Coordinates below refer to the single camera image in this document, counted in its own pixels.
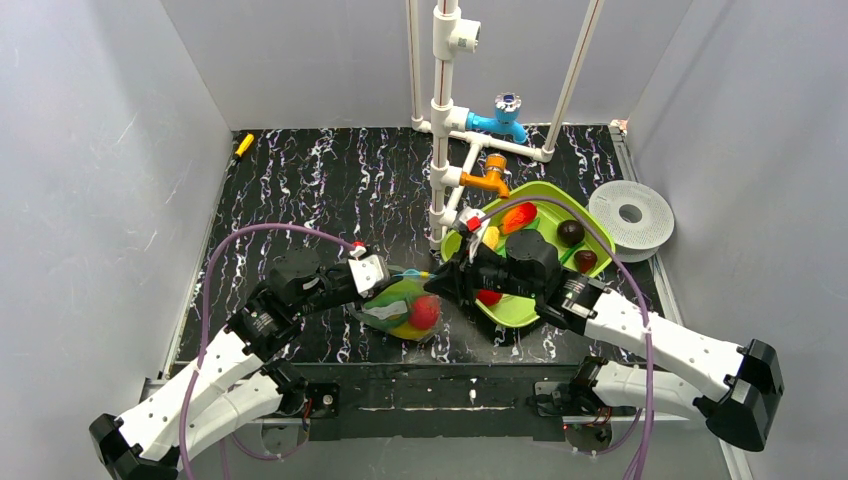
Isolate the yellow toy lemon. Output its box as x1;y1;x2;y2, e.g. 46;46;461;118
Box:
481;226;501;250

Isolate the dark brown toy fruit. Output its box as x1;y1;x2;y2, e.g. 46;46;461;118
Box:
573;250;598;274

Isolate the yellow screwdriver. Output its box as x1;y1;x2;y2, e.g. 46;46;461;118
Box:
234;133;255;159

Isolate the blue faucet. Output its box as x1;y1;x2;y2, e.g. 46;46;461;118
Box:
465;92;528;144

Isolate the white filament spool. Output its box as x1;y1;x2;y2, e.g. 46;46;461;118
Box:
588;180;675;263

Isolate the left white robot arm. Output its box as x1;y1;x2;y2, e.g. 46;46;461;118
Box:
89;246;397;479

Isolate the red toy strawberry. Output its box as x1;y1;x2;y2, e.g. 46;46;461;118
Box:
408;295;441;331

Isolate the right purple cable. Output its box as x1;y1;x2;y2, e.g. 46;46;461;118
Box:
466;196;657;480

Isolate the dark purple toy plum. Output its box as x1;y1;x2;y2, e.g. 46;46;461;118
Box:
556;219;586;248

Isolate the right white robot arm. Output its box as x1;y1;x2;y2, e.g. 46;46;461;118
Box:
424;209;784;452

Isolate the green plastic basket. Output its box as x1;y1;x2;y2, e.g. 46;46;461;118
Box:
475;181;615;328

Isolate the red toy apple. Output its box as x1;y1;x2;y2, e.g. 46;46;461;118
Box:
476;289;503;307

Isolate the clear zip top bag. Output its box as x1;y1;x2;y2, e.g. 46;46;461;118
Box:
345;265;442;342

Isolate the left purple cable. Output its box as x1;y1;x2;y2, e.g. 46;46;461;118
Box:
177;223;366;473

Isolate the orange red toy fruit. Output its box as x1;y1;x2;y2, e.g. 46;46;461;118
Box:
499;202;538;235

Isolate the white PVC pipe frame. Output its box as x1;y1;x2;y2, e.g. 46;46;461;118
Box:
405;0;605;252

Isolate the purple cable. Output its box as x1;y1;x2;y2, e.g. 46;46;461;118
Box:
177;223;366;473
466;196;657;480

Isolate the orange faucet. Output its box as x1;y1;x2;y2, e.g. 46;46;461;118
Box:
459;154;510;199

